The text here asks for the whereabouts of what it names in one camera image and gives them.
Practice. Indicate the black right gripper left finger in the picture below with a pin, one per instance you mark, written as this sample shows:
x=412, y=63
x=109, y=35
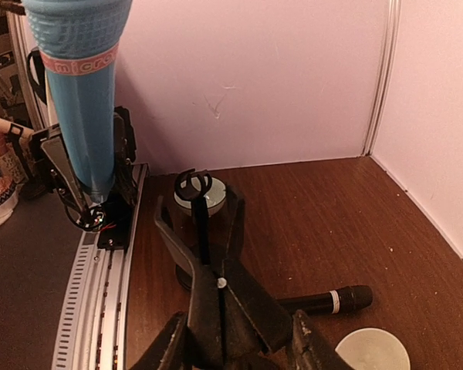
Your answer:
x=167, y=351

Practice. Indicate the pale green ceramic bowl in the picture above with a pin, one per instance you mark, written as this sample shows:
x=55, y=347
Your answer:
x=215, y=199

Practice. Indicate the black microphone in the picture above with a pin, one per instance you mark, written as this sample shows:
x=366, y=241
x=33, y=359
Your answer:
x=340, y=301

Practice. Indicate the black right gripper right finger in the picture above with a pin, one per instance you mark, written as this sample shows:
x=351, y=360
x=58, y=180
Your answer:
x=308, y=349

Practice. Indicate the patterned mug outside enclosure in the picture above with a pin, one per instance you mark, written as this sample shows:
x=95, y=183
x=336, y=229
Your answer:
x=11, y=166

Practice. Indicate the patterned bowl outside enclosure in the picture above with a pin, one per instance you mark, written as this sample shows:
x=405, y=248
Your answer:
x=0, y=196

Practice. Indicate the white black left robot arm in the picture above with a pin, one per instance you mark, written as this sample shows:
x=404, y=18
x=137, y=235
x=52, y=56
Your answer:
x=52, y=171

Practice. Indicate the metal front rail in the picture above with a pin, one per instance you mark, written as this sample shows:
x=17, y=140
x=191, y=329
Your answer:
x=92, y=329

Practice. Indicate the black front microphone stand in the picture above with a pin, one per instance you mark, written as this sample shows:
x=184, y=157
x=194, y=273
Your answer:
x=230, y=315

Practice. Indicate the black microphone stand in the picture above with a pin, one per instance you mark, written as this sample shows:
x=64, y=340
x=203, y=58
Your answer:
x=230, y=315
x=192, y=185

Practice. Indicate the blue microphone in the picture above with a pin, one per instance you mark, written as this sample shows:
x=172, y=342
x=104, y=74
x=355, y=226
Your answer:
x=78, y=42

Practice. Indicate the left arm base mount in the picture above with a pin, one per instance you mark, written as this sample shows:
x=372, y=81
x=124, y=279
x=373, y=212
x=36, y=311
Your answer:
x=112, y=221

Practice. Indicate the white ceramic bowl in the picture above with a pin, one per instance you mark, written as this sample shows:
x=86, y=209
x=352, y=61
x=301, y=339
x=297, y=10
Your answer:
x=373, y=348

